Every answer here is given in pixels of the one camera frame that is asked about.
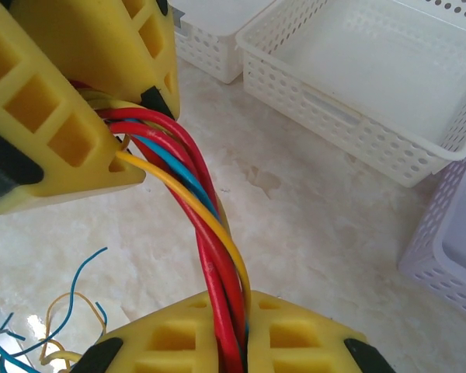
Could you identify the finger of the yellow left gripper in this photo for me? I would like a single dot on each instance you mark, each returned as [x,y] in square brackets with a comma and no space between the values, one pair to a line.
[101,46]
[81,182]

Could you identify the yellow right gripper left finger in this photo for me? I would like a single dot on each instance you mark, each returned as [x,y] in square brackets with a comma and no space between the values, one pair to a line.
[143,330]

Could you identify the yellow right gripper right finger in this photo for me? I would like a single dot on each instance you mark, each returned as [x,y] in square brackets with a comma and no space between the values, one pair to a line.
[334,338]

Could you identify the small white perforated basket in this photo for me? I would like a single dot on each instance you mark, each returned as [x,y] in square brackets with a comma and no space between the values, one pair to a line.
[202,50]

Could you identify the purple perforated basket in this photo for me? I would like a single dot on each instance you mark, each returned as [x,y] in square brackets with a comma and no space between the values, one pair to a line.
[431,252]

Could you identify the large white perforated basket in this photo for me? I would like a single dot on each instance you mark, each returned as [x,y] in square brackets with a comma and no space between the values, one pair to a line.
[353,58]

